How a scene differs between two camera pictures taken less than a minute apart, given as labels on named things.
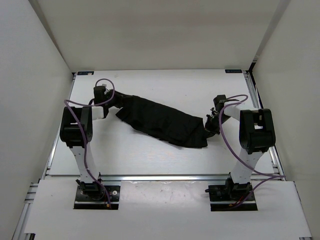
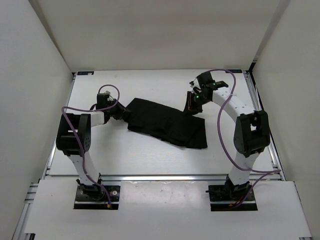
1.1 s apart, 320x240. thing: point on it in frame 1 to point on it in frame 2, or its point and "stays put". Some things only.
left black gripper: [121, 99] to [123, 112]
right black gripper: [208, 127] to [193, 110]
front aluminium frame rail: [143, 178] stays put
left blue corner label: [85, 73] stays put
